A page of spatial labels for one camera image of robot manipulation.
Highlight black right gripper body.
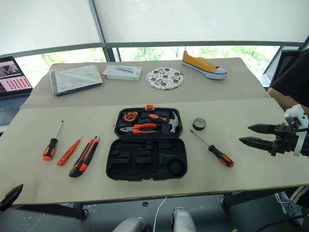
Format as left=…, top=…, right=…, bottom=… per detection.
left=270, top=123, right=299, bottom=157

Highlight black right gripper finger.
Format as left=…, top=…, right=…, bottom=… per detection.
left=248, top=123, right=278, bottom=135
left=239, top=136, right=276, bottom=153

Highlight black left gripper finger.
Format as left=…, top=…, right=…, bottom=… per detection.
left=0, top=184, right=24, bottom=212

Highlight black tool case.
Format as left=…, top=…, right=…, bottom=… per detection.
left=105, top=104, right=188, bottom=182

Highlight black table leg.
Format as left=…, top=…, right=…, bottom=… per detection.
left=220, top=185, right=309, bottom=210
left=11, top=202, right=89, bottom=220

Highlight black striped trouser leg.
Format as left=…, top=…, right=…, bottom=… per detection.
left=288, top=185, right=309, bottom=209

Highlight grey blue sneaker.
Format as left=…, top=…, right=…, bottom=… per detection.
left=274, top=191, right=303, bottom=216

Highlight black electrical tape roll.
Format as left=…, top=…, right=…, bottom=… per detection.
left=192, top=117, right=208, bottom=132

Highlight person's black shirt torso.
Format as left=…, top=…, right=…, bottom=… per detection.
left=269, top=47, right=309, bottom=109

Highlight black vented equipment case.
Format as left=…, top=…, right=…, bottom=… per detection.
left=262, top=49, right=303, bottom=88

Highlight orange voltage tester pen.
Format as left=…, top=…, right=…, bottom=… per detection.
left=56, top=135, right=84, bottom=167

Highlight orange black utility knife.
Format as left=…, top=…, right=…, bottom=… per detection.
left=68, top=135, right=100, bottom=178

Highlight yellow canvas sneaker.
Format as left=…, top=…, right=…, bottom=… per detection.
left=181, top=50, right=228, bottom=80

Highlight silver right robot leg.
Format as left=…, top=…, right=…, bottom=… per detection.
left=170, top=206, right=198, bottom=232

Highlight silver robot leg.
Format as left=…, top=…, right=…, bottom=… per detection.
left=170, top=206, right=198, bottom=232
left=112, top=216, right=151, bottom=232

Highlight round perforated metal plate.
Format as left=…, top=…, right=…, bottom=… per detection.
left=145, top=67, right=186, bottom=91

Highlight open laptop computer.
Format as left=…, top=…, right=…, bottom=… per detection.
left=0, top=56, right=33, bottom=126

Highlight silver left robot leg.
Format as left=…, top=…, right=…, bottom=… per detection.
left=112, top=216, right=151, bottom=232

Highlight white roller blind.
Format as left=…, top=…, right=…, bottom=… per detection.
left=93, top=0, right=309, bottom=44
left=0, top=0, right=106, bottom=57

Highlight orange black tape measure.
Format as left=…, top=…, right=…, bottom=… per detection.
left=123, top=111, right=139, bottom=122

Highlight plastic-wrapped flat grey package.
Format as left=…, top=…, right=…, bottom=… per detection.
left=49, top=64, right=105, bottom=97

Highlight white flat cardboard box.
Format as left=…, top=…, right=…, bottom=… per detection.
left=102, top=64, right=143, bottom=82

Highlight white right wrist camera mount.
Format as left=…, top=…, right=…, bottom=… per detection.
left=283, top=104, right=309, bottom=127

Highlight long-shaft screwdriver orange black handle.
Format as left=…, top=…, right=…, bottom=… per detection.
left=189, top=129, right=235, bottom=169

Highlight short-shaft screwdriver orange black handle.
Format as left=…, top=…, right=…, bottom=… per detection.
left=42, top=120, right=65, bottom=162

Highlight black floor cable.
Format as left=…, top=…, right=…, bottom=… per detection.
left=255, top=214, right=305, bottom=232

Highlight claw hammer orange black handle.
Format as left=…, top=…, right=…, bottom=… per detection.
left=140, top=110, right=181, bottom=134

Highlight pliers with orange handles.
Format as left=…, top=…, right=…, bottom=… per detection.
left=119, top=123, right=159, bottom=135

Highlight thin white cable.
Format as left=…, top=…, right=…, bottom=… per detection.
left=154, top=196, right=168, bottom=232

